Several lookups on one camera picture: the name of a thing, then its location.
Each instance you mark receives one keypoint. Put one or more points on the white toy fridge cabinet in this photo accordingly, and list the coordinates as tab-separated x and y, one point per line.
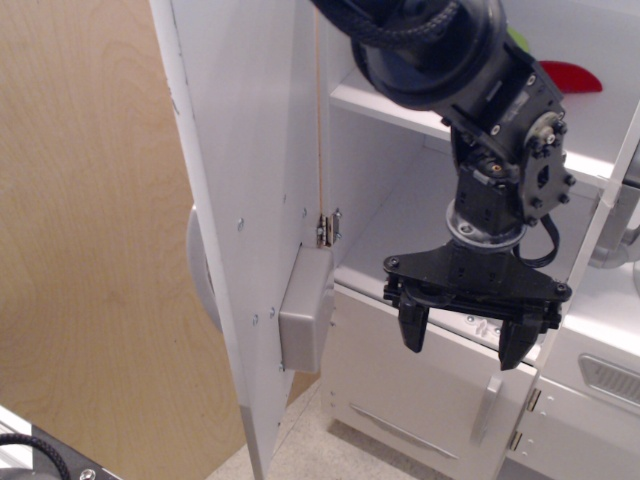
390	170

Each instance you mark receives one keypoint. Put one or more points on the grey toy faucet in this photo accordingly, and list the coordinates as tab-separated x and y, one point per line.
618	243

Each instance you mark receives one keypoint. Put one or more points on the grey dispenser housing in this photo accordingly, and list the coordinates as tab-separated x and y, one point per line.
307	310

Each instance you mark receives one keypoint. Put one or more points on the white toy oven unit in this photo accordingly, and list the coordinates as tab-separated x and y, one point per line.
575	431

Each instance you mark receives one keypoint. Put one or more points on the green toy plate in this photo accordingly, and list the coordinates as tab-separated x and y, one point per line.
519	39

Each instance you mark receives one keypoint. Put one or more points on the grey lower door handle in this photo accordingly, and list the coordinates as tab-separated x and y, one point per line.
487	403

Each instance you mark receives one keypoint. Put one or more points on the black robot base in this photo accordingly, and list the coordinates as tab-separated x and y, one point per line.
28	452

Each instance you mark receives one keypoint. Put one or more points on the red toy chili pepper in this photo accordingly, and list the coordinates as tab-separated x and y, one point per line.
571	78

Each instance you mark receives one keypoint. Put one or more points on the plywood board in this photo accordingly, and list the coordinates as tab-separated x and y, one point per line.
104	341

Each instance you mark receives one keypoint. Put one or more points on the metal door hinge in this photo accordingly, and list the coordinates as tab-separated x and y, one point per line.
328	229

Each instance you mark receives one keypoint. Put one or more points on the grey fridge door handle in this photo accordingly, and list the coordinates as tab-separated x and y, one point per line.
199	268

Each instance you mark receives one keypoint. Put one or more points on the white lower freezer door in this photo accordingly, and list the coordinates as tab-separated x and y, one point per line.
420	404

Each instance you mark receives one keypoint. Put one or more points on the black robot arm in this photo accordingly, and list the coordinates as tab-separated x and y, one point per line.
458	60

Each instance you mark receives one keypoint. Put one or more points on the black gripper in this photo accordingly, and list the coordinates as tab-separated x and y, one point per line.
496	286

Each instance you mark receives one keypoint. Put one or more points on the brass oven hinge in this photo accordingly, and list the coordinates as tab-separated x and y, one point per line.
533	399

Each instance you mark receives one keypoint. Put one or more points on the white fridge door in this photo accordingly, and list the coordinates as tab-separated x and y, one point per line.
243	84

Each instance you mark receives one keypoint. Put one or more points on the grey oven vent panel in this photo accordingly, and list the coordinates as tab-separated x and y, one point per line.
610	378

